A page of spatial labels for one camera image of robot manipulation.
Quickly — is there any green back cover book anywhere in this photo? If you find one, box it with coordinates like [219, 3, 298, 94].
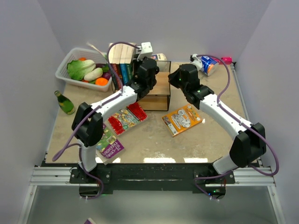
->
[125, 45, 136, 81]

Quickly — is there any blue 26-storey treehouse book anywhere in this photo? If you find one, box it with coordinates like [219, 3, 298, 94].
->
[120, 44, 132, 85]

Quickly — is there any red back cover book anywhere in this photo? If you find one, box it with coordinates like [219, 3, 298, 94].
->
[113, 43, 123, 89]

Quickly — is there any black floral cover book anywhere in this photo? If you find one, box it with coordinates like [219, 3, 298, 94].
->
[108, 45, 121, 91]

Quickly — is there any dark brown cover book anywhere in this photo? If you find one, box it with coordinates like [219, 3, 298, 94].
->
[119, 44, 128, 64]

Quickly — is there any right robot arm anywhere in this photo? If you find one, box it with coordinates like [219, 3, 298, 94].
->
[168, 64, 266, 183]

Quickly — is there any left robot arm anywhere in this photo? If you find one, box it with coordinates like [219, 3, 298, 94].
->
[71, 58, 159, 183]

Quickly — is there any purple toy eggplant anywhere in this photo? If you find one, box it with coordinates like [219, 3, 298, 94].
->
[102, 71, 111, 80]

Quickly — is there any orange back cover book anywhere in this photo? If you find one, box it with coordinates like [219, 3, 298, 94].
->
[162, 104, 203, 137]

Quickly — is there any orange toy carrot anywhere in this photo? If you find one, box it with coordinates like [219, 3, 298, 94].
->
[95, 77, 108, 86]

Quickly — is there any pink box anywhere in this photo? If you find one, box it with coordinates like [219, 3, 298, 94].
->
[220, 57, 233, 65]

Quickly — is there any white toy radish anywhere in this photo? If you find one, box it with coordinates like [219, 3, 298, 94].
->
[84, 68, 103, 82]

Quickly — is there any white plastic basket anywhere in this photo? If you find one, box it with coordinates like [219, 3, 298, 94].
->
[55, 48, 112, 92]

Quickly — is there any red treehouse book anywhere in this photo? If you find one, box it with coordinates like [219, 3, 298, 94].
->
[108, 102, 148, 135]

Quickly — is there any toy cabbage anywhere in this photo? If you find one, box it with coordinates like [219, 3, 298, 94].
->
[67, 60, 96, 81]

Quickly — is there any purple 117-storey treehouse book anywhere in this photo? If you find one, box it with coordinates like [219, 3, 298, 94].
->
[96, 124, 125, 165]

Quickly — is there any green glass bottle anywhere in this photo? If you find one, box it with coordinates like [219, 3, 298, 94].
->
[54, 91, 75, 115]

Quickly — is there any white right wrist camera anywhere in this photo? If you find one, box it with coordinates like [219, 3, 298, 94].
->
[190, 54, 203, 71]

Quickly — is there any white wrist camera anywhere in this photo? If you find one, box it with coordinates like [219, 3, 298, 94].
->
[190, 54, 203, 71]
[136, 42, 153, 61]

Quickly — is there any wood and wire shelf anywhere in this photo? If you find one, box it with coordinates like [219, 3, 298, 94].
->
[116, 64, 171, 111]

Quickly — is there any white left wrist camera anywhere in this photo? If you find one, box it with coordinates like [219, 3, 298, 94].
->
[136, 42, 153, 61]

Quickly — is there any black front frame bar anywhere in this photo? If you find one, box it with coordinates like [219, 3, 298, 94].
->
[70, 163, 235, 196]

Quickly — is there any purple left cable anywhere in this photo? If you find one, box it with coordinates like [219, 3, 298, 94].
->
[51, 41, 142, 200]

